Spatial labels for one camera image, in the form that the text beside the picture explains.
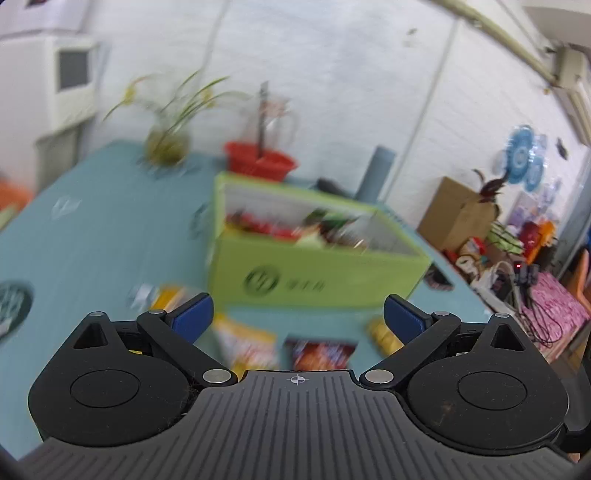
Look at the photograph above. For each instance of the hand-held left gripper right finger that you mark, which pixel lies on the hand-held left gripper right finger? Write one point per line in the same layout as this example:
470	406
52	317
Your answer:
404	318

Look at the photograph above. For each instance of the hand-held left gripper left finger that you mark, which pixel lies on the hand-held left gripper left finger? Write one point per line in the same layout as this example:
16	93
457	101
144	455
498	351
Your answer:
194	316

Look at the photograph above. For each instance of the orange yellow snack packet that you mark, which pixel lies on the orange yellow snack packet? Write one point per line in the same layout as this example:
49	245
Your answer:
244	346

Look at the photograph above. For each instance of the green cardboard box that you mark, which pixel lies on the green cardboard box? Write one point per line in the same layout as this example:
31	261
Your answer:
323	277

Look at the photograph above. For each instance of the dark red snack packet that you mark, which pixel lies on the dark red snack packet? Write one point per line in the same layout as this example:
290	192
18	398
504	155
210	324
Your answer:
321	355

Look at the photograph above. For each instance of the small yellow snack packet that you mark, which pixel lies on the small yellow snack packet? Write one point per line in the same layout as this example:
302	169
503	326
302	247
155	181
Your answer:
381	336

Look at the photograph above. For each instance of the black flat packet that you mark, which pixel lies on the black flat packet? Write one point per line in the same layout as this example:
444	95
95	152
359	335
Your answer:
438	279

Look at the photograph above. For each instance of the brown cardboard box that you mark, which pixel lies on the brown cardboard box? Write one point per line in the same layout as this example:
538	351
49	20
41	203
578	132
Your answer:
457	217

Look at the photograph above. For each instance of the dark green snack packet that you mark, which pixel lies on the dark green snack packet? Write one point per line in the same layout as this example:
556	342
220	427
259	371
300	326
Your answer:
334	226

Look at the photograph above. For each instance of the grey cylinder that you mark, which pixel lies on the grey cylinder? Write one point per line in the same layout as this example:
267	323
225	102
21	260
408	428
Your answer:
376	175

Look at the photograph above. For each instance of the colourful clutter pile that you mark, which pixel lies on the colourful clutter pile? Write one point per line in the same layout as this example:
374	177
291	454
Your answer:
526	235

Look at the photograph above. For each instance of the black rectangular case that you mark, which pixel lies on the black rectangular case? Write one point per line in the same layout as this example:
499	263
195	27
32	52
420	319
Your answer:
332	185

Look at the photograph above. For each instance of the pink patterned cloth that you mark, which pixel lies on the pink patterned cloth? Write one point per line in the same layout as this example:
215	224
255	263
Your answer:
558	304

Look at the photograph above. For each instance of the red-leaf plant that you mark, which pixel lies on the red-leaf plant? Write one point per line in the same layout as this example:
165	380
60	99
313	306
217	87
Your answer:
491	187

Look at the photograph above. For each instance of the red plastic basket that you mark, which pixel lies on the red plastic basket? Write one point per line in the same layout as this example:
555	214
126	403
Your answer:
263	164

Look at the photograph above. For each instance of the glass vase with plant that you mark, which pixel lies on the glass vase with plant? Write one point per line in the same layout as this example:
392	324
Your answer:
168	143

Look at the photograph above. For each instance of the glass pitcher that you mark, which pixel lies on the glass pitcher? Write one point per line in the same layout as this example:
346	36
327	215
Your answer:
280	120

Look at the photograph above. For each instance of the black chopsticks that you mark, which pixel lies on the black chopsticks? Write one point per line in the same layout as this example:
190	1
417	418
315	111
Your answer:
263	101

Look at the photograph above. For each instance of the white appliance with screen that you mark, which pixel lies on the white appliance with screen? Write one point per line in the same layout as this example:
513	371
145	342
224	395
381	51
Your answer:
69	106

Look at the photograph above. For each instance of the white air conditioner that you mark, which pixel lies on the white air conditioner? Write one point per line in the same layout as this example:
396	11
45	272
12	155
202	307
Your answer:
575	74

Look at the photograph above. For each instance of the white water purifier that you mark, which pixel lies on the white water purifier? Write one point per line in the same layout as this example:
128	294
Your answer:
55	16

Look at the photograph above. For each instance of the blue wall decoration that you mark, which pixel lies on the blue wall decoration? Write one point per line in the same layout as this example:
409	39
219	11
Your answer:
521	154

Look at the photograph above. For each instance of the white wall pipe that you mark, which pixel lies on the white wall pipe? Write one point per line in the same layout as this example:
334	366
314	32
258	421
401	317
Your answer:
503	34

